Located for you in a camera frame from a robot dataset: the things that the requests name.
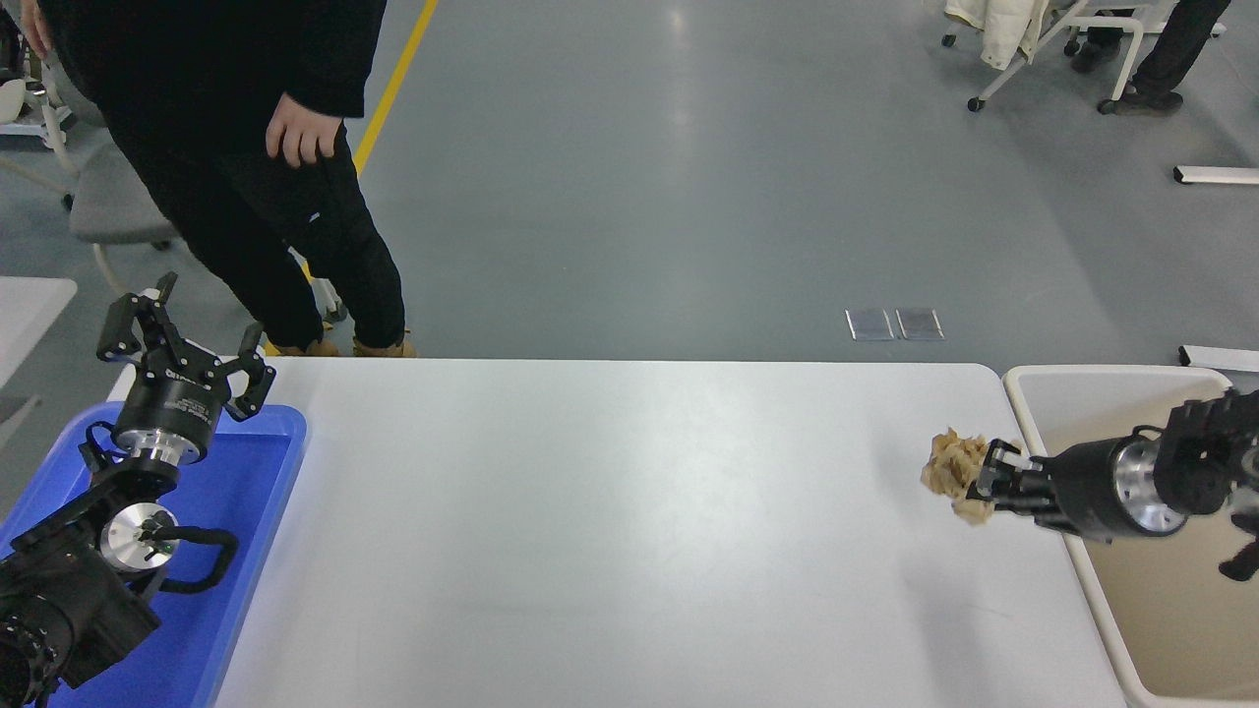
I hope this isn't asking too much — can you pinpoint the person's left hand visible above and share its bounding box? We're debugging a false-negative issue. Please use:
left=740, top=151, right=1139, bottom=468
left=266, top=91, right=345, bottom=168

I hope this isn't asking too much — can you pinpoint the small white side table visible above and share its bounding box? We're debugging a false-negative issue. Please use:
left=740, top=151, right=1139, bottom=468
left=0, top=277, right=79, bottom=448

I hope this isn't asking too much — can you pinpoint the large pale plastic bin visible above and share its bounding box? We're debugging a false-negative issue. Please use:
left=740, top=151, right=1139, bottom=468
left=1001, top=364, right=1259, bottom=708

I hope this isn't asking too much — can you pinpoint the person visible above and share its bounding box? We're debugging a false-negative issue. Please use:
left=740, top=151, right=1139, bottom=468
left=1070, top=0, right=1230, bottom=116
left=20, top=0, right=417, bottom=359

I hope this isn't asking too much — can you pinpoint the grey chair with white frame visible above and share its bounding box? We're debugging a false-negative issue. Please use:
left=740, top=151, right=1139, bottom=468
left=942, top=0, right=1147, bottom=112
left=39, top=59, right=348, bottom=324

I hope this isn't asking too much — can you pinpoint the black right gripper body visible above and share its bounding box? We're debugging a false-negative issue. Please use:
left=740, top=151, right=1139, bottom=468
left=1043, top=439, right=1134, bottom=544

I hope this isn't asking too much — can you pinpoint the person's right hand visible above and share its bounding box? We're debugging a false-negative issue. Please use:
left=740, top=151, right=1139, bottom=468
left=20, top=0, right=52, bottom=58

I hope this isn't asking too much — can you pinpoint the cream padded jacket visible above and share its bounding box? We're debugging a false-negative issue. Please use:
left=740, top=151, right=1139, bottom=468
left=944, top=0, right=1053, bottom=70

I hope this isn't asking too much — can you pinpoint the tan paper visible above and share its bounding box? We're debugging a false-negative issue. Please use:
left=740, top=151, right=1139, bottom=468
left=921, top=427, right=994, bottom=526

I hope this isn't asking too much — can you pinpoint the white floor bar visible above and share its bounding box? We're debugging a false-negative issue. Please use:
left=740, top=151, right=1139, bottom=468
left=1173, top=165, right=1259, bottom=186
left=1177, top=344, right=1259, bottom=373

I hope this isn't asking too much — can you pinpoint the white chair frame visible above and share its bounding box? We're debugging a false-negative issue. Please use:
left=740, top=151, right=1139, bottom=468
left=0, top=39, right=75, bottom=212

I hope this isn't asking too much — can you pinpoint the blue plastic tray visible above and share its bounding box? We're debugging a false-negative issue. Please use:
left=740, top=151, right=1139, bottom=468
left=0, top=401, right=307, bottom=708

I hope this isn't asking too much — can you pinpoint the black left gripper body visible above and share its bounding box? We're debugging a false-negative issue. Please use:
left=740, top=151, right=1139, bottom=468
left=113, top=364, right=234, bottom=450

